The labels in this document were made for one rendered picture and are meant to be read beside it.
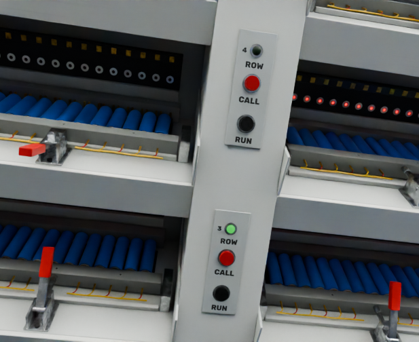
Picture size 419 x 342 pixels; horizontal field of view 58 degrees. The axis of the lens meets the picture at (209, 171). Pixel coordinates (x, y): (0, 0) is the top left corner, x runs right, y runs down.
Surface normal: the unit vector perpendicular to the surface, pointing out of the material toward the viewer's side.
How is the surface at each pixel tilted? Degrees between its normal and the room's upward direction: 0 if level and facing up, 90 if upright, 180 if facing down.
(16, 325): 22
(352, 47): 112
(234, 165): 90
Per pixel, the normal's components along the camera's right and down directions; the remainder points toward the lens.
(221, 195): 0.07, 0.15
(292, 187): 0.15, -0.86
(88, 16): 0.01, 0.50
